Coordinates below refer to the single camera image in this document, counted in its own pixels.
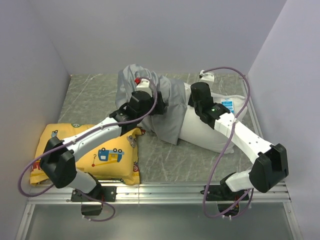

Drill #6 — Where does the grey pillowcase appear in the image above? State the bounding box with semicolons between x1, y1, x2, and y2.
115;64;187;145

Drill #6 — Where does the white pillow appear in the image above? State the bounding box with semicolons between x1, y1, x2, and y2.
179;92;246;153

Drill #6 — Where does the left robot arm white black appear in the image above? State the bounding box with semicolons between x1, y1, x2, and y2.
39;90;166;201

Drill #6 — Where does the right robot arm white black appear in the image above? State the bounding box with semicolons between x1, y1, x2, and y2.
190;82;289;201

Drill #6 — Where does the white pillow label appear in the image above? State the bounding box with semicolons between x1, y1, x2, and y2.
221;98;235;114

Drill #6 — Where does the yellow cartoon print pillow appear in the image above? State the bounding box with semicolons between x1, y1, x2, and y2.
35;123;146;186

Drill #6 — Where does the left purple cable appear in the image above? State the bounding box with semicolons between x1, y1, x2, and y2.
17;76;159;222

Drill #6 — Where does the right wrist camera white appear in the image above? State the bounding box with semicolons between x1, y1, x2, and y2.
199;70;215;85

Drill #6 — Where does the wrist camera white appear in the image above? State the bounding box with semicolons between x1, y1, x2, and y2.
134;77;153;96
199;70;215;85

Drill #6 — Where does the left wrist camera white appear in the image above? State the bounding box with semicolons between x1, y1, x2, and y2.
134;77;153;96

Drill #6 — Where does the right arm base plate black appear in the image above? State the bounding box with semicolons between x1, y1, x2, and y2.
206;184;249;202

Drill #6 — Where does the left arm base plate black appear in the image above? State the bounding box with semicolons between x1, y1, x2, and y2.
70;185;117;202

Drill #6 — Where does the aluminium front rail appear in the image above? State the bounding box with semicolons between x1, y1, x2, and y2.
14;181;305;240

